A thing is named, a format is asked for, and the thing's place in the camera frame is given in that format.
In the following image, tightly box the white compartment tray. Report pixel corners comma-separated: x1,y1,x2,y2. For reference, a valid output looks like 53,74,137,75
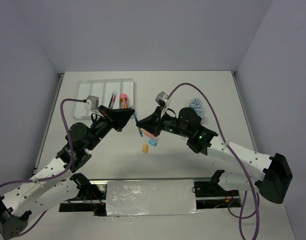
76,78,134,109

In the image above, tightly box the orange highlighter cap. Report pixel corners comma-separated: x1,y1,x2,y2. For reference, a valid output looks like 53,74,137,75
142,144,149,153

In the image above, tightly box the pink capped crayon tube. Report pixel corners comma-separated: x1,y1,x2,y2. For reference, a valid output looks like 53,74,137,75
120,93,129,109

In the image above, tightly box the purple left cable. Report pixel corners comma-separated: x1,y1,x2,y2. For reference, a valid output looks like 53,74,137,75
0,98,90,237

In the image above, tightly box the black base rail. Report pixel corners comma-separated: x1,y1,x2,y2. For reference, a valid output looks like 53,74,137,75
59,179,241,217

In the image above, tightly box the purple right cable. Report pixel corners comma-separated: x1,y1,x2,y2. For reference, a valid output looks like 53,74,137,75
166,82,260,240

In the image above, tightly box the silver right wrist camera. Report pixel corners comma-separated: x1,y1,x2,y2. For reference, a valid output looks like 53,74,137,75
155,91,172,117

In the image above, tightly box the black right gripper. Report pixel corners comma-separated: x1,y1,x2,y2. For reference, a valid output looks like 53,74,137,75
136,105,191,138

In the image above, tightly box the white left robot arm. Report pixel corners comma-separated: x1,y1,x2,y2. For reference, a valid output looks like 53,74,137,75
0,105,134,240

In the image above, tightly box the dark blue gel pen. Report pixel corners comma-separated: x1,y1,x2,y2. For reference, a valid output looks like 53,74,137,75
108,90,115,108

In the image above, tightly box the purple cable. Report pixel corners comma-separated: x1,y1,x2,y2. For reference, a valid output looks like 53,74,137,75
166,82,260,240
0,98,90,237

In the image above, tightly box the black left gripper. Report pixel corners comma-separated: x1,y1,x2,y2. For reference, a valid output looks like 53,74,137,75
86,105,135,150

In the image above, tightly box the light blue highlighter cap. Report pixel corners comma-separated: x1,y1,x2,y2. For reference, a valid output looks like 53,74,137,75
148,139,157,147

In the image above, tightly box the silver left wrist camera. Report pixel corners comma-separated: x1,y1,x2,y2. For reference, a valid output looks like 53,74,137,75
85,95,99,113

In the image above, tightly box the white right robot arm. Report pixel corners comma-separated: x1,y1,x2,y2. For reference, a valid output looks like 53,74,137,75
136,106,293,204

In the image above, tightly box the silver foil sheet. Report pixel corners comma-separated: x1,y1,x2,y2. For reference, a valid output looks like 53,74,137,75
106,179,198,217

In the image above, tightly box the teal gel pen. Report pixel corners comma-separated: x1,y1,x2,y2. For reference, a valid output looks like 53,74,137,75
133,112,145,138

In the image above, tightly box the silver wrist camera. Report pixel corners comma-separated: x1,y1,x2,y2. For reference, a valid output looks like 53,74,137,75
155,91,172,117
85,95,99,113

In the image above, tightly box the red gel pen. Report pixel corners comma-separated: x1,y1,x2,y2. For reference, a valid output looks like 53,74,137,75
110,92,117,109

